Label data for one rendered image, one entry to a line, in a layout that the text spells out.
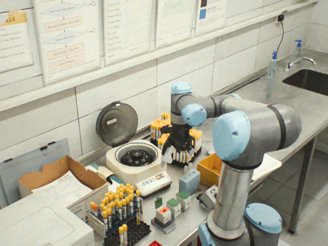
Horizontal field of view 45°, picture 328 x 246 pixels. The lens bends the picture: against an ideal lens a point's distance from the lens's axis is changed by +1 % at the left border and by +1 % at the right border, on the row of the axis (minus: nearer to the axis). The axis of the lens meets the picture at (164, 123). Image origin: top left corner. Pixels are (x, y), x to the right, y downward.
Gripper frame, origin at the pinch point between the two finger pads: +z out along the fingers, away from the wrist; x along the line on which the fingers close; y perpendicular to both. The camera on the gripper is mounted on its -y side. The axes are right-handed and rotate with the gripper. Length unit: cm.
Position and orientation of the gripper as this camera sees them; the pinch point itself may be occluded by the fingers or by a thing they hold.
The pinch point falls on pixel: (176, 160)
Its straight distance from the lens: 161.6
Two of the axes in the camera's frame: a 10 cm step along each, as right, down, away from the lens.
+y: 5.7, 4.3, -7.1
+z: -0.1, 8.6, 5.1
